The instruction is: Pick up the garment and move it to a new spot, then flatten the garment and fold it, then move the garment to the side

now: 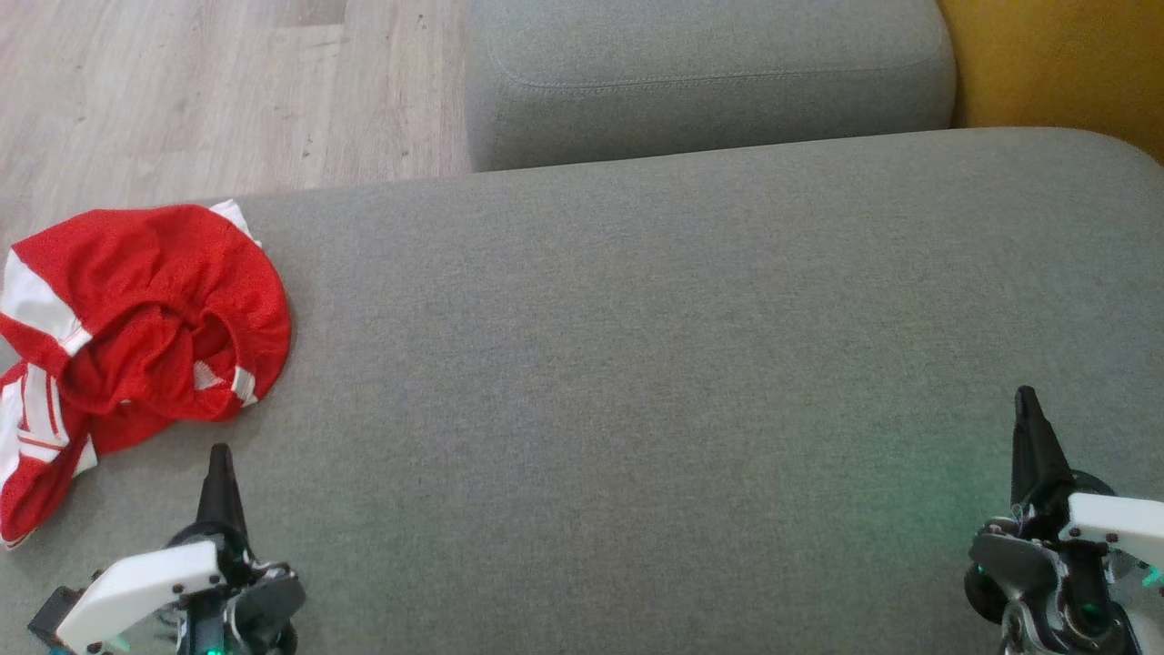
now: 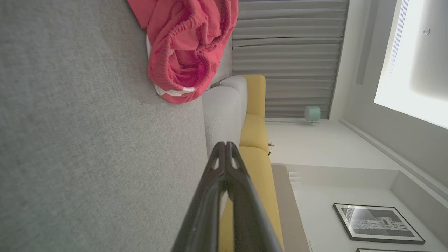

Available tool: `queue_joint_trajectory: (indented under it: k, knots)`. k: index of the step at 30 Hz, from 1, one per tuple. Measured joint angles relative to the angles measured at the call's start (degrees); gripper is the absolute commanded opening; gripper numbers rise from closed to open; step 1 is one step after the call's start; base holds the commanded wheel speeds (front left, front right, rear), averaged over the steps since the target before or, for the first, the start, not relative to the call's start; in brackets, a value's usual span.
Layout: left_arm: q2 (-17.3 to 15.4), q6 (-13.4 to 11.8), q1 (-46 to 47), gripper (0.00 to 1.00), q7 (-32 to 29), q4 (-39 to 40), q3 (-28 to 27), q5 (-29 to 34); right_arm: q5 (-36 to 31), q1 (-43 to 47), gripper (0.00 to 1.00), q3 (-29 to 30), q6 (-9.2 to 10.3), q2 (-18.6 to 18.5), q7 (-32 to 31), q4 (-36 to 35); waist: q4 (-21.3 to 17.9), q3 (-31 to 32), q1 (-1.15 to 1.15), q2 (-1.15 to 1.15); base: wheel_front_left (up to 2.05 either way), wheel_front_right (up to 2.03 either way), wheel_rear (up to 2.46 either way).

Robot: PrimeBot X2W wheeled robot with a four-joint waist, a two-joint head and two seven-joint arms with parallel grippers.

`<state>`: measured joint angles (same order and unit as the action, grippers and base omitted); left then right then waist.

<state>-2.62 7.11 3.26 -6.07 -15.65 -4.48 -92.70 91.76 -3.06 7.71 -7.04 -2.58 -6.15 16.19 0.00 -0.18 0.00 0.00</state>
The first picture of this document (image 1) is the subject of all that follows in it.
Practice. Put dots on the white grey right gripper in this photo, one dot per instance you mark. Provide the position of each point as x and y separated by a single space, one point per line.
1091 564

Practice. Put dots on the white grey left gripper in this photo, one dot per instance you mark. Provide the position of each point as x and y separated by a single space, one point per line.
145 587

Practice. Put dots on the red and white sports jersey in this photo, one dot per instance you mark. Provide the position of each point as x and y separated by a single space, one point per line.
136 273

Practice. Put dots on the yellow sofa back cushion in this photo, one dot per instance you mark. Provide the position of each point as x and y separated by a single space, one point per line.
1064 64

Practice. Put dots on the grey sofa seat cushion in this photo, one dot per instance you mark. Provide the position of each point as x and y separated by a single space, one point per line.
637 364
709 55

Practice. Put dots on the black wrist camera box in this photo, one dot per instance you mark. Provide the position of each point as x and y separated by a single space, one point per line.
55 614

